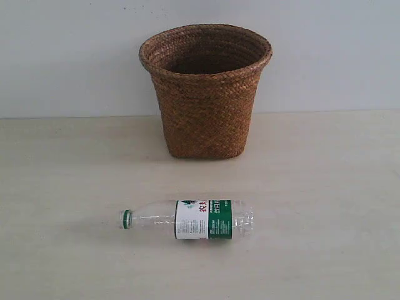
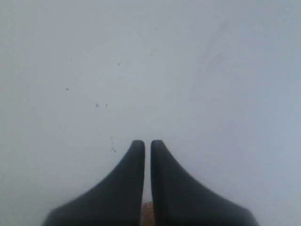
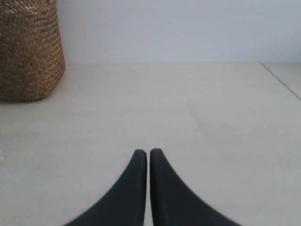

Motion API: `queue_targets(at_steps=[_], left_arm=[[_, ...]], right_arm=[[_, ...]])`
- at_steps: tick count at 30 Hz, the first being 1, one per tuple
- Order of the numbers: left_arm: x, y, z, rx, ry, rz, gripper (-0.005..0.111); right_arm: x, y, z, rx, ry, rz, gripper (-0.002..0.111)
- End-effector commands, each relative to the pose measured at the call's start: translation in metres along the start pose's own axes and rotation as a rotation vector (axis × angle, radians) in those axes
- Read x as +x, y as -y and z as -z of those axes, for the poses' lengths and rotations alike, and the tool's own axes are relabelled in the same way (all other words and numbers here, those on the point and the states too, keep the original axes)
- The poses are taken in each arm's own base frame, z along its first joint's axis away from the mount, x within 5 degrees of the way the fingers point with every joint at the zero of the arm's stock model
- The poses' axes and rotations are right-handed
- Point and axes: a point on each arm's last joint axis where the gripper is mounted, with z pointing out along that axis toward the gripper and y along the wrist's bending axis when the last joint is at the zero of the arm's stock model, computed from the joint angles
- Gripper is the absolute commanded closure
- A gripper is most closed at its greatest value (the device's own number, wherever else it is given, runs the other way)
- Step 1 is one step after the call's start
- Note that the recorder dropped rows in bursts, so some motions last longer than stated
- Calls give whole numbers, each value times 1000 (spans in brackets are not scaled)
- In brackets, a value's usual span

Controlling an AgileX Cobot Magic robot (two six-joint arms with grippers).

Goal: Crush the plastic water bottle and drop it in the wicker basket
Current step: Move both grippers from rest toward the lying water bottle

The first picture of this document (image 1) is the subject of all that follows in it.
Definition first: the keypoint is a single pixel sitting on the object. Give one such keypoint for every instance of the brown woven wicker basket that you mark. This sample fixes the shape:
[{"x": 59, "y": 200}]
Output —
[{"x": 205, "y": 77}]

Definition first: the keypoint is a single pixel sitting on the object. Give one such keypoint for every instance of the clear plastic bottle green label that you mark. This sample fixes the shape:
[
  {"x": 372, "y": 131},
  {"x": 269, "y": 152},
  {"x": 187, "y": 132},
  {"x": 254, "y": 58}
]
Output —
[{"x": 197, "y": 219}]

